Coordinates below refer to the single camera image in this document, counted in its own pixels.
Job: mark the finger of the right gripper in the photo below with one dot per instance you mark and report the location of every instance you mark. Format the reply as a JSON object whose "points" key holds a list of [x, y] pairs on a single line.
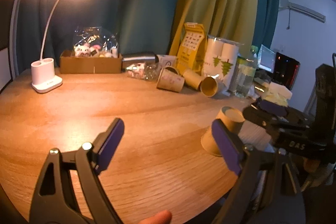
{"points": [[273, 108], [260, 118]]}

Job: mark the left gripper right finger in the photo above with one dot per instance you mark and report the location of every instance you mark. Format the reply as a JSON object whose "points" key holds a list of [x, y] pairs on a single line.
{"points": [[266, 191]]}

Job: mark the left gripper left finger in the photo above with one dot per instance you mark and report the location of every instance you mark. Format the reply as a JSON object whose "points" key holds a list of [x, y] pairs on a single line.
{"points": [[54, 199]]}

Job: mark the plain brown paper cup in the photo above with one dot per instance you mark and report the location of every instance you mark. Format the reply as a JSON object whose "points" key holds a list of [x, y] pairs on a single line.
{"points": [[231, 122]]}

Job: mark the right lying paper cup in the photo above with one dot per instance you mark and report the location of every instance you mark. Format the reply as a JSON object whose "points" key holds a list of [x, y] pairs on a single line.
{"points": [[210, 86]]}

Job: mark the lying paper cup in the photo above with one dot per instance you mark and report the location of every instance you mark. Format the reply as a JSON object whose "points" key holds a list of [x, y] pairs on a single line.
{"points": [[172, 70], [210, 86]]}

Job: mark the packaged paper cup stack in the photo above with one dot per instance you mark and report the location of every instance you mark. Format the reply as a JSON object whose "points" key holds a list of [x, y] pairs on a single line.
{"points": [[220, 59]]}

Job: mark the middle brown paper cup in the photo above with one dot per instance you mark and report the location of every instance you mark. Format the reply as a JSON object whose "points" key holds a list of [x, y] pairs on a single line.
{"points": [[192, 79]]}

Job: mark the flower printed paper cup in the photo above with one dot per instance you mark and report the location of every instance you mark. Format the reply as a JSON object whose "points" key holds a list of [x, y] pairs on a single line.
{"points": [[171, 81]]}

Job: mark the rear lying paper cup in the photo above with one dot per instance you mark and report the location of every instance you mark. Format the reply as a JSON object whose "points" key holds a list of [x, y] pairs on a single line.
{"points": [[172, 70]]}

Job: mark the operator fingertip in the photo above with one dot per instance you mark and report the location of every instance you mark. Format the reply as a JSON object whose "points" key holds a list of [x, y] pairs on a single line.
{"points": [[163, 217]]}

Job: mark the yellow tissue pack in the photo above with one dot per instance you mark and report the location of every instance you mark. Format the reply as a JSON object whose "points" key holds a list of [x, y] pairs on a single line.
{"points": [[278, 98]]}

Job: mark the clear water bottle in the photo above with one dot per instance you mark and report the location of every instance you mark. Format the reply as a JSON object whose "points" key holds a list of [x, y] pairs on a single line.
{"points": [[247, 70]]}

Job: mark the computer monitor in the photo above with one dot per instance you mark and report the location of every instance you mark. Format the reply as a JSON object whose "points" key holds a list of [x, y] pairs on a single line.
{"points": [[266, 59]]}

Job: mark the yellow paper bag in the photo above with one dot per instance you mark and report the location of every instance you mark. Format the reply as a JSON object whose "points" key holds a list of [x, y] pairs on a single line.
{"points": [[191, 52]]}

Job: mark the small white printed box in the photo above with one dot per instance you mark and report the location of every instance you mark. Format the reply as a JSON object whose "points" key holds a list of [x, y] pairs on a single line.
{"points": [[167, 60]]}

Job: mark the small clear candy bag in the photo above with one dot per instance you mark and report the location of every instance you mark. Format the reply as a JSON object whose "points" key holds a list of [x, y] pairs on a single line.
{"points": [[144, 71]]}

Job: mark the stainless steel thermos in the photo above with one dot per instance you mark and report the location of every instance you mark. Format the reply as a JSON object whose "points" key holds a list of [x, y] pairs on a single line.
{"points": [[143, 57]]}

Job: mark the white desk lamp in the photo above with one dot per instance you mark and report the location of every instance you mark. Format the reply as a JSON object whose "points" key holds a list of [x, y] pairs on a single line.
{"points": [[44, 78]]}

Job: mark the cardboard box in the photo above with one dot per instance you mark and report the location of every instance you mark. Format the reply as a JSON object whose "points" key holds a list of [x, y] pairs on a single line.
{"points": [[89, 65]]}

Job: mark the clear bag of toys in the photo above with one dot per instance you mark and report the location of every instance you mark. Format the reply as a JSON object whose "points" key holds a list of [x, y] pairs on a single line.
{"points": [[94, 42]]}

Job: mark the teal curtain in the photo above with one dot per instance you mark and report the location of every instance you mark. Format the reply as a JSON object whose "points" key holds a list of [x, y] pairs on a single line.
{"points": [[139, 25]]}

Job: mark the wall air conditioner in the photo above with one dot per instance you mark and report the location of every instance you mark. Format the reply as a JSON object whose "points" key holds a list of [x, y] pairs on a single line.
{"points": [[286, 4]]}

